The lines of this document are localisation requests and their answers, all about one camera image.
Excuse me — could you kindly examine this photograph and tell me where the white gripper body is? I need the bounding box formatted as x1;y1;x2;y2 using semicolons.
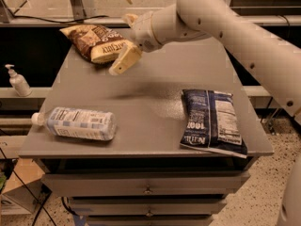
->
129;11;162;53

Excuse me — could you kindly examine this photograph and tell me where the brown chip bag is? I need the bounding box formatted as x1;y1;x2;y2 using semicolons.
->
60;24;130;64

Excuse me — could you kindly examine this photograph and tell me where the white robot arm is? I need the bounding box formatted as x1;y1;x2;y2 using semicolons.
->
109;0;301;123

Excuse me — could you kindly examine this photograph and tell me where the blue plastic bottle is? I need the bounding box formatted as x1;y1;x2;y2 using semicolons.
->
31;106;117;141

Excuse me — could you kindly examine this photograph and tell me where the dark blue chip bag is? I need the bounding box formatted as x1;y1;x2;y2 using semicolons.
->
180;89;247;158

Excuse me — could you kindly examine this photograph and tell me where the white pump dispenser bottle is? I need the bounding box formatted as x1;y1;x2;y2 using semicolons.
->
5;64;32;97

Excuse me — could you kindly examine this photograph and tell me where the grey drawer cabinet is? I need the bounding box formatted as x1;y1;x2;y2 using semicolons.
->
18;26;275;226

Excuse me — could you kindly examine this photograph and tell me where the top grey drawer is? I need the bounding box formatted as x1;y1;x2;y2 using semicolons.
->
41;170;250;197

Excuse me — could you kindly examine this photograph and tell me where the grey drawer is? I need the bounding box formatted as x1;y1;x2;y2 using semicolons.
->
87;216;214;226
70;197;226;217
41;170;250;197

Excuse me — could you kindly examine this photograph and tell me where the middle grey drawer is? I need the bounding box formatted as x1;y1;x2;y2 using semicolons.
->
70;197;226;217

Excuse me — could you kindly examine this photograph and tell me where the bottom grey drawer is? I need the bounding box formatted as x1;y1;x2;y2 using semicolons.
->
87;216;214;226

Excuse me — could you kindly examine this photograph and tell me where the cardboard box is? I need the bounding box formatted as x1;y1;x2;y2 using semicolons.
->
1;158;44;216

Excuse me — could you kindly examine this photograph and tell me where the left metal bracket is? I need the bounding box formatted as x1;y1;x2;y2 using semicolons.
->
70;0;96;20

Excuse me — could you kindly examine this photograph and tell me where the black cable on shelf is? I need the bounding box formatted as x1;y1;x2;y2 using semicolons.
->
0;0;109;24

